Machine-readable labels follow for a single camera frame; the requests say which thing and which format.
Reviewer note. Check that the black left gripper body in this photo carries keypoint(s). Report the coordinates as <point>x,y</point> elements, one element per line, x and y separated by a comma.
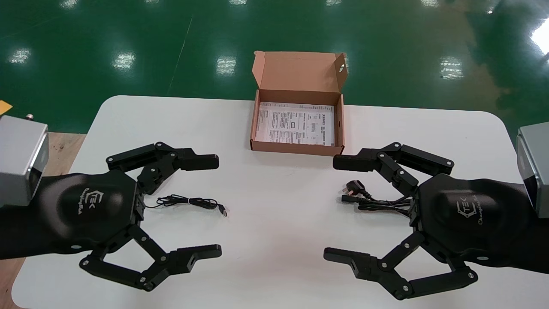
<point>90,206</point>

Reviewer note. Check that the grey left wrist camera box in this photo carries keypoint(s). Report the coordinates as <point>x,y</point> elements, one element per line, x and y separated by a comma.
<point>17,159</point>

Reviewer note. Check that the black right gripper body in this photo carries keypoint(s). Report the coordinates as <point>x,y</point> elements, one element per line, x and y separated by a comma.
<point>476,223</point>

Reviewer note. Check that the printed white instruction sheet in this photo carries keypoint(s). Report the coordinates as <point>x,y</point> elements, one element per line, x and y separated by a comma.
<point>296,124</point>

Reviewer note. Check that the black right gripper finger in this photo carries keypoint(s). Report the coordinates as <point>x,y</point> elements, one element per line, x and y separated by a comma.
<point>394,165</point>
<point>386,268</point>

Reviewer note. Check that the small orange flat object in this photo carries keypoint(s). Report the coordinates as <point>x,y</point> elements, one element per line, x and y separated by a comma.
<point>4,107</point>

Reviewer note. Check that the brown cardboard storage box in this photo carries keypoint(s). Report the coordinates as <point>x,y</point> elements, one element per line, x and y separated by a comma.
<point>300,77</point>

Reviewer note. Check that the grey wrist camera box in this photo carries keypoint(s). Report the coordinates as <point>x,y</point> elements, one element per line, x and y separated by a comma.
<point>536,167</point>
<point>17,159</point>

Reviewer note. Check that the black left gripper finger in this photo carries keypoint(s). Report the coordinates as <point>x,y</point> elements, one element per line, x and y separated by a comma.
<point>150,262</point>
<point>163,161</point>

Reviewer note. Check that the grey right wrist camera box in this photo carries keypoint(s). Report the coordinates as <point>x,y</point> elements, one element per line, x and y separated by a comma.
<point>536,167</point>

